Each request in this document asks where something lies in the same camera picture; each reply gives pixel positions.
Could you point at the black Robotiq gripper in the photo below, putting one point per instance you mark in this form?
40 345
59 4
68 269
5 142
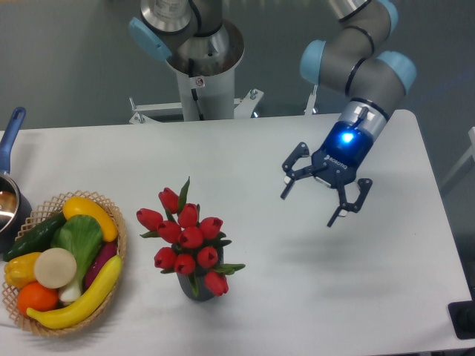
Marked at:
343 157

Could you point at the red tulip bouquet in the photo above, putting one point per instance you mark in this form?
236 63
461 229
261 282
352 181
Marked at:
183 229

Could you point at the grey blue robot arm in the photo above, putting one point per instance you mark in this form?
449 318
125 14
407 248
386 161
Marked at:
374 83

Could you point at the dark grey ribbed vase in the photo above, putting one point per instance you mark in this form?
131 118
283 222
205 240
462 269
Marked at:
198 273

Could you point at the black device at edge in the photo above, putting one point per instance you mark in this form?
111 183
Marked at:
462 318

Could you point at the purple sweet potato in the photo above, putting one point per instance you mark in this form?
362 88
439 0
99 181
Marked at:
107 251

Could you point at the yellow squash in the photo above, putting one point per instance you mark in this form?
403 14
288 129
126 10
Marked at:
84 206

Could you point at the green bok choy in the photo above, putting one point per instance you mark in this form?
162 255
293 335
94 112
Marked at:
81 235

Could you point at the woven wicker basket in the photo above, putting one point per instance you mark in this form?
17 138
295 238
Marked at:
47 209

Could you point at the beige round disc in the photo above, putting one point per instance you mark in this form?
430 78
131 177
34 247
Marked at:
55 268

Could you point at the green cucumber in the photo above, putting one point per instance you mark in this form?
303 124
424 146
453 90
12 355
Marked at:
37 239

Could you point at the yellow banana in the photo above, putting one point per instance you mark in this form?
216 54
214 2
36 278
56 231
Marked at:
85 305

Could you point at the orange fruit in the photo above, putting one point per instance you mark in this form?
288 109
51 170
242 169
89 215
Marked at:
36 296

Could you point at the yellow bell pepper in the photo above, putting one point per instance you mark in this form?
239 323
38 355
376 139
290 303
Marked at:
19 272

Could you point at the white frame at right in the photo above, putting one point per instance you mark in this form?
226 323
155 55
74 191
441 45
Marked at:
460 168

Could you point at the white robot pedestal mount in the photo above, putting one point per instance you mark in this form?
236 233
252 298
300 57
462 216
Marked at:
206 83

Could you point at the blue handled saucepan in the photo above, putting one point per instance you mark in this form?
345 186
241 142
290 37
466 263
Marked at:
15 208

